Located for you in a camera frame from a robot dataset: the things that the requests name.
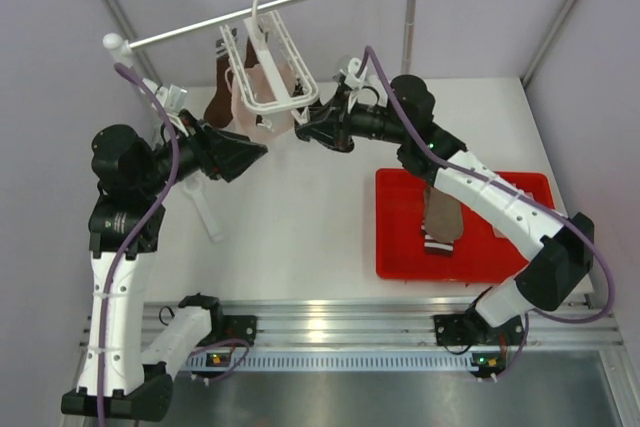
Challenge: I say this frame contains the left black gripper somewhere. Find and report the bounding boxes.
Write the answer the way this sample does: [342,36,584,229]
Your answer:
[137,107,267,195]

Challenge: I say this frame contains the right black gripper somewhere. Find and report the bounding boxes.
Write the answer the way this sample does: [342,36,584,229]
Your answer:
[298,86,409,151]

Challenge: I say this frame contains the white plastic clip hanger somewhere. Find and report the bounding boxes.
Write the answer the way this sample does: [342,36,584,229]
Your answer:
[220,0,320,126]

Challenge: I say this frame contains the taupe sock with striped cuff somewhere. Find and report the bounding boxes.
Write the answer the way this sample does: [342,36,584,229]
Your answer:
[423,187,464,244]

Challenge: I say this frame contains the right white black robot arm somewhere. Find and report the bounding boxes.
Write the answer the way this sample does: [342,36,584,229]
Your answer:
[295,74,595,347]

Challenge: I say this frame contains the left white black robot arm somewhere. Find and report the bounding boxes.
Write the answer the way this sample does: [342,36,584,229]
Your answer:
[61,120,268,422]

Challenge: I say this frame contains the dark brown hanging sock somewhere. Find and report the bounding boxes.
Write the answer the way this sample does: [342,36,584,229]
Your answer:
[203,40,233,129]

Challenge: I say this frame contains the black white striped sock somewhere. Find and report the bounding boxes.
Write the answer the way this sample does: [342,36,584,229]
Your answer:
[292,78,309,97]

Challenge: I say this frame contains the white metal drying rack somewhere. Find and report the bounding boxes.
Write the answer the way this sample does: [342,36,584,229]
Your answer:
[103,0,416,73]

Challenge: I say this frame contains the pink sock in tray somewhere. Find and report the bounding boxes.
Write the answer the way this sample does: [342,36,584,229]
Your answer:
[492,221,506,239]

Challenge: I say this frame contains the red plastic tray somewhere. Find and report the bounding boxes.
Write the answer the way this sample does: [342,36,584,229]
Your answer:
[375,168,528,284]

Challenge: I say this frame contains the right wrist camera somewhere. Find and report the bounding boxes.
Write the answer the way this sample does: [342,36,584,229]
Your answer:
[333,55,367,91]

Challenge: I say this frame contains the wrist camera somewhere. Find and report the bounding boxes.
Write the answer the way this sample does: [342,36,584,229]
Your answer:
[155,84,188,117]
[333,55,367,91]

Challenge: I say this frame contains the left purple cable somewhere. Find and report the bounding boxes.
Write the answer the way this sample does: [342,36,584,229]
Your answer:
[97,62,251,421]

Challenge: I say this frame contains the purple cable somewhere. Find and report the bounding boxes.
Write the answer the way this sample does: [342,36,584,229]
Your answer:
[97,62,251,421]
[363,45,617,377]

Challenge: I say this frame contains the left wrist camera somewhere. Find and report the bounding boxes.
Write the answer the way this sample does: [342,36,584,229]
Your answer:
[155,84,188,117]

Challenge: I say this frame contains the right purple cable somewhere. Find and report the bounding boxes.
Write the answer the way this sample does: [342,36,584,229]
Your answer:
[363,45,617,377]

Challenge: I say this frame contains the aluminium mounting rail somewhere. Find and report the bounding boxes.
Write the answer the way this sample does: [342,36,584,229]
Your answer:
[79,296,626,373]

